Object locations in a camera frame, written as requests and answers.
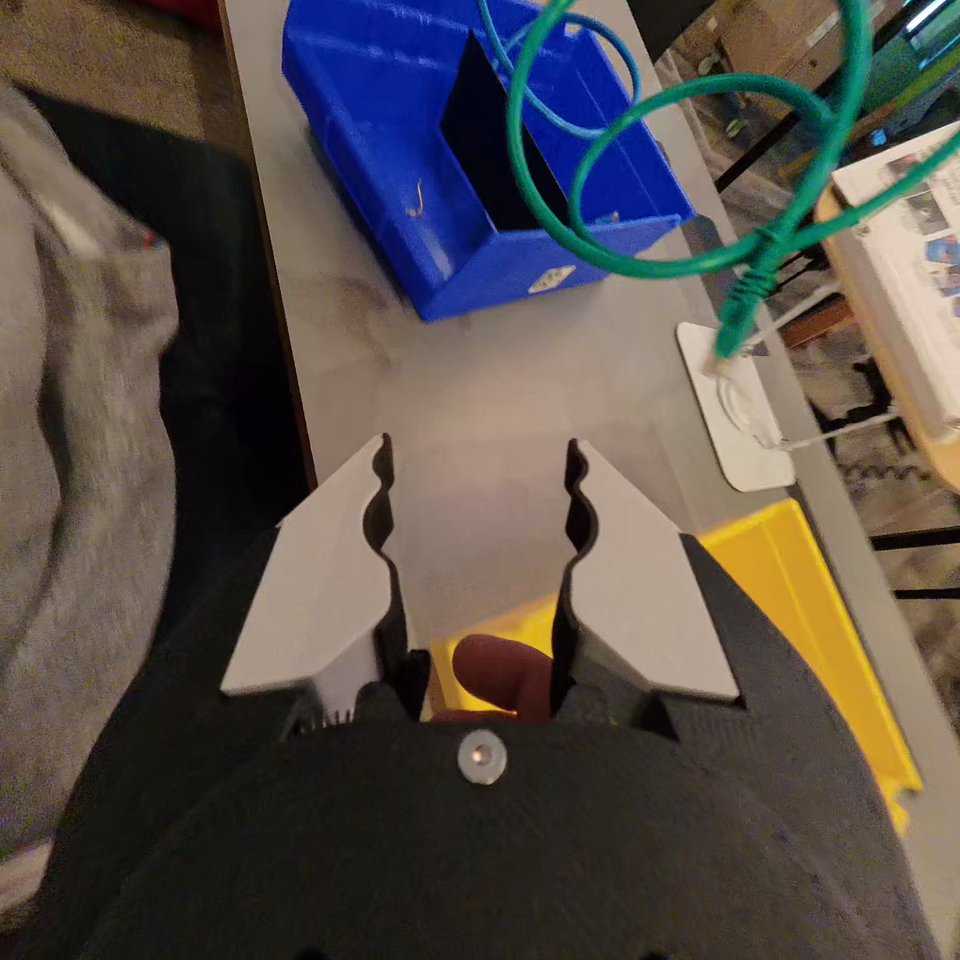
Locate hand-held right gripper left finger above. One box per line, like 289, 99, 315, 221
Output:
219, 432, 412, 714

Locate clear stand rod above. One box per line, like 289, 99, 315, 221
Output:
765, 281, 845, 335
765, 408, 901, 451

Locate person's right hand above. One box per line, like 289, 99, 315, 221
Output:
431, 633, 556, 725

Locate person's black pants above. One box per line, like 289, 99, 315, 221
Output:
30, 90, 316, 676

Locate red bag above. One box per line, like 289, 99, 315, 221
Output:
131, 0, 222, 30

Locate yellow plastic bin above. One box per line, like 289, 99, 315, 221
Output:
431, 498, 924, 834

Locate green ethernet cable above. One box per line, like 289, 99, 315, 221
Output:
506, 0, 960, 361

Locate black bin divider panel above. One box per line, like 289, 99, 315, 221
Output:
438, 30, 571, 234

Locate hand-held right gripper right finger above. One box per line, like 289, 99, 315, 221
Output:
549, 437, 741, 715

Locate instruction sheet on stand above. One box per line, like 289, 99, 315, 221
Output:
813, 187, 960, 492

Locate blue ethernet cable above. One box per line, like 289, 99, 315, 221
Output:
476, 0, 642, 140

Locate blue plastic bin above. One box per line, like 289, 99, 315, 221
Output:
281, 0, 695, 324

